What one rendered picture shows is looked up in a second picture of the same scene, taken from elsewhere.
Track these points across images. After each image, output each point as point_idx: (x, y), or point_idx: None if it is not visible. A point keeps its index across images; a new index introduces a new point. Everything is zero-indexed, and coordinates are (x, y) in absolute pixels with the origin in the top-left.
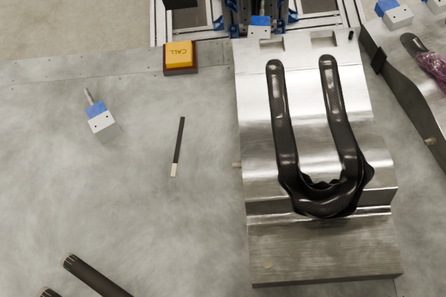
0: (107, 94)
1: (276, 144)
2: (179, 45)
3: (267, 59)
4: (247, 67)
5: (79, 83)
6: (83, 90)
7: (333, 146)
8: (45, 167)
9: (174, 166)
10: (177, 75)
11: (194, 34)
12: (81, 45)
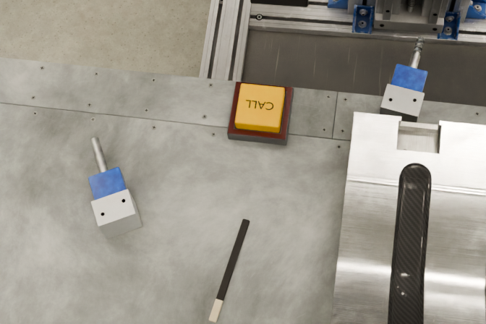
0: (128, 151)
1: (390, 323)
2: (263, 93)
3: (406, 161)
4: (369, 168)
5: (85, 121)
6: (92, 141)
7: None
8: (9, 259)
9: (218, 304)
10: (250, 141)
11: (291, 7)
12: None
